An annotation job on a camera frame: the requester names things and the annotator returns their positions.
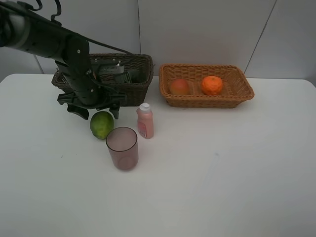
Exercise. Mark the dark green pump bottle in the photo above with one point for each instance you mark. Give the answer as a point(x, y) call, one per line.
point(130, 76)

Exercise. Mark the red orange peach fruit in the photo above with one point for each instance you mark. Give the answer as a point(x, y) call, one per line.
point(179, 87)

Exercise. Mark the translucent pink plastic cup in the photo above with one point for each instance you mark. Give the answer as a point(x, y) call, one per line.
point(122, 143)

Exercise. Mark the green lime fruit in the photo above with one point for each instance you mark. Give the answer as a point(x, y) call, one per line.
point(101, 124)

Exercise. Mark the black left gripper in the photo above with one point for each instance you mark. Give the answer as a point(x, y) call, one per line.
point(92, 96)

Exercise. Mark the orange tangerine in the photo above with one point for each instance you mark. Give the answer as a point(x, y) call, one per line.
point(212, 85)

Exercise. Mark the light brown wicker basket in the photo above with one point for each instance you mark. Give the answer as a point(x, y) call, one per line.
point(235, 91)

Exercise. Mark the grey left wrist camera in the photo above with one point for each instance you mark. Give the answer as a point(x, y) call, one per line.
point(106, 66)

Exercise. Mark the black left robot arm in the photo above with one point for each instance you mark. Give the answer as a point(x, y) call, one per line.
point(21, 28)

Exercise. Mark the dark brown wicker basket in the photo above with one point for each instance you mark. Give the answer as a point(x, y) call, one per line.
point(135, 92)

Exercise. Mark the pink bottle white cap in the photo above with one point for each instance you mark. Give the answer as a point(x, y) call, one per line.
point(145, 121)

